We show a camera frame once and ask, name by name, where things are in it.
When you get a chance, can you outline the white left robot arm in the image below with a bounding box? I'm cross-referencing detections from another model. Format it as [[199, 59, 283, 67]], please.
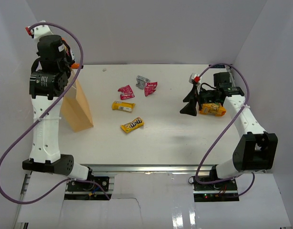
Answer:
[[22, 35, 94, 190]]

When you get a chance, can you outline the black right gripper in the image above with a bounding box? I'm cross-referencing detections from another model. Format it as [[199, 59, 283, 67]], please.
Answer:
[[180, 84, 220, 116]]

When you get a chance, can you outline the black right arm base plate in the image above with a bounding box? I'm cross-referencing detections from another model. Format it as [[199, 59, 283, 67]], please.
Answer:
[[192, 179, 237, 192]]

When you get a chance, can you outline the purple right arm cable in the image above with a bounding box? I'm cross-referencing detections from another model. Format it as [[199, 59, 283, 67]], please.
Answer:
[[195, 63, 255, 197]]

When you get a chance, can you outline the aluminium front rail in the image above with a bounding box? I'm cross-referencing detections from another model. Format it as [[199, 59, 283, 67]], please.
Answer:
[[90, 164, 216, 173]]

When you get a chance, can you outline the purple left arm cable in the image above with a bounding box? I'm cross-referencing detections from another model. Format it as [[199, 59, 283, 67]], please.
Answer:
[[0, 22, 111, 205]]

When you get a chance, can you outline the yellow M&M's peanut packet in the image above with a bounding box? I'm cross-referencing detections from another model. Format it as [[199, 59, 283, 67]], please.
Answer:
[[121, 117, 144, 133]]

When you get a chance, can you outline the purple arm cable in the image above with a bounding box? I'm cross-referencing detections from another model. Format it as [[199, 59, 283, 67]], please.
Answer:
[[195, 63, 255, 197], [0, 22, 111, 205]]

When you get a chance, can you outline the aluminium right side rail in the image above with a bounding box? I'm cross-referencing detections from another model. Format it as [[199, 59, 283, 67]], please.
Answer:
[[225, 65, 236, 86]]

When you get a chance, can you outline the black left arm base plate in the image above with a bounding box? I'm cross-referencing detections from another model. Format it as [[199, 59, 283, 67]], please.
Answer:
[[66, 177, 110, 192]]

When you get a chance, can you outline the red snack packet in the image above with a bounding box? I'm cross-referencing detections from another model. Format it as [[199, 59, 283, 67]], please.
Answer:
[[118, 85, 135, 100], [144, 82, 158, 97]]

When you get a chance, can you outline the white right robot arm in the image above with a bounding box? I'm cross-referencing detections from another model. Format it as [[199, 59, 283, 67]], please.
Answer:
[[180, 72, 278, 190]]

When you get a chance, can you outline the blue label sticker right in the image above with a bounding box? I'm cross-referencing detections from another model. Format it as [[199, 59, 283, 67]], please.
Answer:
[[209, 64, 226, 69]]

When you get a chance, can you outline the aluminium rail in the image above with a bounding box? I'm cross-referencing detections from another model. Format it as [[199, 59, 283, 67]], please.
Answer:
[[225, 65, 236, 86], [90, 164, 216, 173]]

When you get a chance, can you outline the orange chips bag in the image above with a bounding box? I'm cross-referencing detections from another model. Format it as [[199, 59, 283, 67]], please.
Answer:
[[199, 103, 226, 116]]

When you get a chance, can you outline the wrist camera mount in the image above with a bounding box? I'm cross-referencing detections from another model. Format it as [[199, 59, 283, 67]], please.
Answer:
[[189, 73, 200, 84], [25, 25, 53, 42]]

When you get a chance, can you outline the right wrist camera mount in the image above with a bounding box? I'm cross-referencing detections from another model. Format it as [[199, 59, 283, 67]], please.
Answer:
[[189, 73, 200, 84]]

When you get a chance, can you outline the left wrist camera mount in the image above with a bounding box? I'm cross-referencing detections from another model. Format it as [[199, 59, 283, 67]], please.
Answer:
[[25, 25, 53, 42]]

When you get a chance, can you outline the brown paper bag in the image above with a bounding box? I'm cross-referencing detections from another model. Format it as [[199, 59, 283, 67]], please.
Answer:
[[61, 79, 94, 133]]

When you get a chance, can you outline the yellow snack bar wrapper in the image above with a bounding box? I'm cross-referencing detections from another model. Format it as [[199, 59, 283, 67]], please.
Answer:
[[111, 101, 136, 113]]

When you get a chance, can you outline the silver snack packet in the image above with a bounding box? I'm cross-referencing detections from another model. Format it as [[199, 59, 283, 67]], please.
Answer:
[[136, 75, 150, 90]]

